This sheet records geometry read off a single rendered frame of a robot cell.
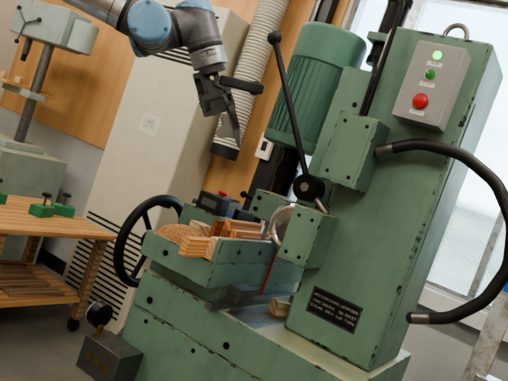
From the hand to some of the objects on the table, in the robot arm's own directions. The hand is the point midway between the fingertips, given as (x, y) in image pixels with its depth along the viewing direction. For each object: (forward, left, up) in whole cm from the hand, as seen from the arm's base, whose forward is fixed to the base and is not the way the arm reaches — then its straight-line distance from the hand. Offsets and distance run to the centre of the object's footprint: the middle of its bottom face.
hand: (240, 141), depth 142 cm
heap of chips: (-14, -4, -27) cm, 31 cm away
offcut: (-3, +1, -27) cm, 27 cm away
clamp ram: (+10, +1, -26) cm, 28 cm away
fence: (+10, -16, -27) cm, 33 cm away
